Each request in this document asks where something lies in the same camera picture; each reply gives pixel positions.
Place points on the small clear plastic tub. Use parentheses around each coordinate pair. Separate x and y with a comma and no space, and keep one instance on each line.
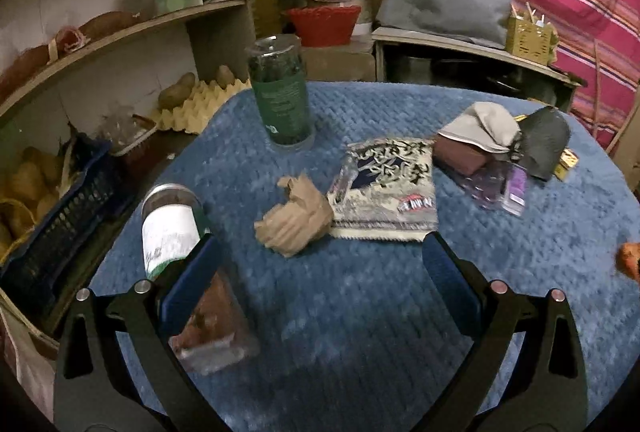
(130,136)

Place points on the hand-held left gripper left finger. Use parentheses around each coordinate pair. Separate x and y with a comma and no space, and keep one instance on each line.
(187,292)

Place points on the dark blue plastic crate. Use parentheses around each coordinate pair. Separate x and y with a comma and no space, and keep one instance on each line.
(55,237)

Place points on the clear purple plastic packet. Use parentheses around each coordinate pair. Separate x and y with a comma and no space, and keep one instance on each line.
(500,189)

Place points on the red plastic basket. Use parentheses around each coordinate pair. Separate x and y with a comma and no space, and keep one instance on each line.
(322,26)

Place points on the white cloth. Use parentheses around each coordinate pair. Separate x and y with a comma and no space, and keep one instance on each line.
(482,126)

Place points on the dark grey pouch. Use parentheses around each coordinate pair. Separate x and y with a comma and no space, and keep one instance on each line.
(545,141)

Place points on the wooden shelf unit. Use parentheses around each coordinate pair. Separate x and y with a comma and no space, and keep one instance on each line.
(220,36)

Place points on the yellow egg tray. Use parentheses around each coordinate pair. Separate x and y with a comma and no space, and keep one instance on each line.
(200,106)

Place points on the small brown paper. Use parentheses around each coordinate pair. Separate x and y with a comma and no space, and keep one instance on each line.
(292,222)

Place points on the green glass jar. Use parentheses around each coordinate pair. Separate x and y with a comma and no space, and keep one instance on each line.
(282,101)

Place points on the black and white patterned packet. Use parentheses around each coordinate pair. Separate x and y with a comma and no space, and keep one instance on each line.
(387,187)

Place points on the sweet potato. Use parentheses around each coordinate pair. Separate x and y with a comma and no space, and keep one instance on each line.
(107,24)
(25,71)

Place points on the orange snack wrapper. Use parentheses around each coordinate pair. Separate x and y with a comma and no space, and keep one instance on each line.
(629,259)

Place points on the pile of yellow potatoes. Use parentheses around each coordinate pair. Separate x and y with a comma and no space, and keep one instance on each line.
(30,182)

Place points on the clear spice bottle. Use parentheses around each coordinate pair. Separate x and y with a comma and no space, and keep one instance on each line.
(167,232)

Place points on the low wooden table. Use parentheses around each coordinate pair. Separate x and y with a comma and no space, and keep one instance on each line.
(450,46)

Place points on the yellow utensil holder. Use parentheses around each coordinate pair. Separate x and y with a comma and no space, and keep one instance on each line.
(530,36)

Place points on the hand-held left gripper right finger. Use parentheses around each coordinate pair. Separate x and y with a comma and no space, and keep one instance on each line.
(450,282)

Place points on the yellow cardboard box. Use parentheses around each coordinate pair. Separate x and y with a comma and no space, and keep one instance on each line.
(567,164)

